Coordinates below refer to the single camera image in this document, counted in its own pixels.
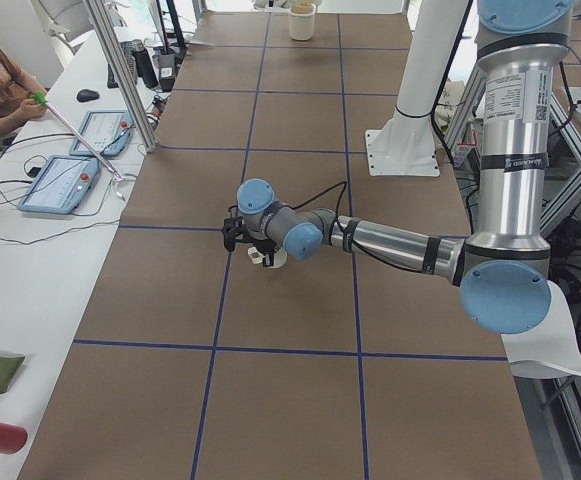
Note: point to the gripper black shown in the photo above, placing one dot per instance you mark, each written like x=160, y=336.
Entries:
x=265, y=248

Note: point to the white HOME mug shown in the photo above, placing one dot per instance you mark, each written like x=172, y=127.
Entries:
x=279, y=259

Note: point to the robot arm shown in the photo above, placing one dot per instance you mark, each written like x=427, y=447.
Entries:
x=501, y=269

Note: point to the cream cup with wooden lid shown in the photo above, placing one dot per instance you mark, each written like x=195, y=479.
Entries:
x=301, y=21

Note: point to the brown paper table mat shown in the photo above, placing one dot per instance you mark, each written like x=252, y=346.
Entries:
x=229, y=336

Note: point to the far teach pendant tablet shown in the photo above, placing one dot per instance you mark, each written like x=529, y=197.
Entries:
x=107, y=131

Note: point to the teach pendant tablet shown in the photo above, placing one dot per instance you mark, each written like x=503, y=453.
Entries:
x=107, y=131
x=61, y=185

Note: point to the near teach pendant tablet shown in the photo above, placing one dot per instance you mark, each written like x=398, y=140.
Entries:
x=61, y=185

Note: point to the black water bottle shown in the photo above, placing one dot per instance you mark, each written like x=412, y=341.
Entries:
x=145, y=68

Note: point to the black computer mouse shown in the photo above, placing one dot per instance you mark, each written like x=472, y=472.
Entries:
x=87, y=95

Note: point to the white chair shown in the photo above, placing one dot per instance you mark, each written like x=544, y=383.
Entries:
x=549, y=350

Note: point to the green handled metal rod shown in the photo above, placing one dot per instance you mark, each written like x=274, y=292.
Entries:
x=118, y=177

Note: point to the aluminium frame post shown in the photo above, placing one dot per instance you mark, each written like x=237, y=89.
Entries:
x=104, y=29

